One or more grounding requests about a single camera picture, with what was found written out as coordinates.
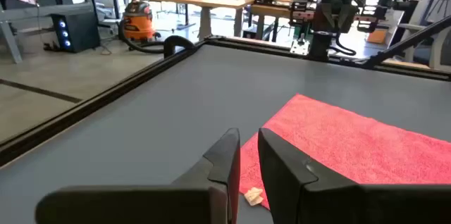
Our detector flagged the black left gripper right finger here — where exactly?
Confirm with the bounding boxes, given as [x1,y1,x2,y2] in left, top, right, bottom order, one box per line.
[257,127,451,224]

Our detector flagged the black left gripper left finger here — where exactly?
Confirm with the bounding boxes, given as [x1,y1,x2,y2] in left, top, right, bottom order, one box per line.
[35,127,242,224]

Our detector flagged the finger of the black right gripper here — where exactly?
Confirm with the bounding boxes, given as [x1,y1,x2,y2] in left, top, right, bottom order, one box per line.
[319,5,340,34]
[338,5,359,34]

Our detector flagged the pink terry towel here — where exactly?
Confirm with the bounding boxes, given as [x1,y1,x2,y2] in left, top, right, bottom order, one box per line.
[238,93,451,211]

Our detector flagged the wooden table black legs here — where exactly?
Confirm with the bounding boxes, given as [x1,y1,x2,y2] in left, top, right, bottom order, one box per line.
[250,4,293,42]

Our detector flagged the orange box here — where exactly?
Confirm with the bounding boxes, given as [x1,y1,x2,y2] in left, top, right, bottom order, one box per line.
[366,28,388,44]

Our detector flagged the light wooden desk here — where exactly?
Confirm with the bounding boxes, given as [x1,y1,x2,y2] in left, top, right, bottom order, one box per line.
[149,0,257,42]

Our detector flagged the grey chair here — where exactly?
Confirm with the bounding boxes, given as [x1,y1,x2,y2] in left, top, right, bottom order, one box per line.
[397,23,451,73]

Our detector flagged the orange shop vacuum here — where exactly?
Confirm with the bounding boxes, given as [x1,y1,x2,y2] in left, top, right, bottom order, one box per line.
[119,0,161,42]

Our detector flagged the black computer tower blue lights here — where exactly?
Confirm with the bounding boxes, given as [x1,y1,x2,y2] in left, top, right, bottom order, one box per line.
[51,11,101,54]

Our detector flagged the grey metal workbench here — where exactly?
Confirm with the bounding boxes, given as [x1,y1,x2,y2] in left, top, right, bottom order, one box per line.
[0,0,94,65]

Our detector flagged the black table frame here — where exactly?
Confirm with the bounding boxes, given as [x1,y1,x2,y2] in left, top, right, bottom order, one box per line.
[0,35,451,168]

